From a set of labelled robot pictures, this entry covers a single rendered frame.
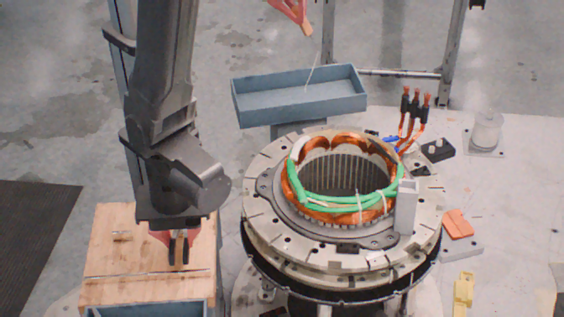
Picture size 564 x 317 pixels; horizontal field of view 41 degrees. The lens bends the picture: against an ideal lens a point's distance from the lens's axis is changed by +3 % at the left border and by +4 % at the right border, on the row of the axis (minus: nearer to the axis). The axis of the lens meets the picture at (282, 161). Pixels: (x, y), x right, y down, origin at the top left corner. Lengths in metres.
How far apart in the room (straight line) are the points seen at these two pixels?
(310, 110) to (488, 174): 0.48
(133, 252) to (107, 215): 0.09
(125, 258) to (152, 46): 0.42
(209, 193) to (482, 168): 0.92
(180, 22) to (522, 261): 0.97
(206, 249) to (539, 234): 0.74
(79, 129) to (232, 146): 0.62
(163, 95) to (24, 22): 2.96
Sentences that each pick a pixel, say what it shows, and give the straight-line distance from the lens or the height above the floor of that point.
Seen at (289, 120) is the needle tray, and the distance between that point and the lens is 1.41.
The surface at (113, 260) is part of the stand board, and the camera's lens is 1.15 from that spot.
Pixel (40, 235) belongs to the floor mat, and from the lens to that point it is 2.69.
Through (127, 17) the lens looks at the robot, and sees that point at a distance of 1.36.
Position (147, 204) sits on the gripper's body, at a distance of 1.05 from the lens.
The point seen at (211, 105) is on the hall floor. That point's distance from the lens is 3.11.
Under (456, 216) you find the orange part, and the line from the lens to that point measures 1.56.
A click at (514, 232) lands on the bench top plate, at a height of 0.78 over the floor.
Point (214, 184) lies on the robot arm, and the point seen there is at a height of 1.28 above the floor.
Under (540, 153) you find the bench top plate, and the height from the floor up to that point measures 0.78.
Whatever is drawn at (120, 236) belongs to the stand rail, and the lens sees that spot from 1.16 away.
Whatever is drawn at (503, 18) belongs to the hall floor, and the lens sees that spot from 3.73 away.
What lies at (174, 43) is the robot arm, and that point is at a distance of 0.80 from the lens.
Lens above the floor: 1.93
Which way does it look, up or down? 43 degrees down
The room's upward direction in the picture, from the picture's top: 1 degrees counter-clockwise
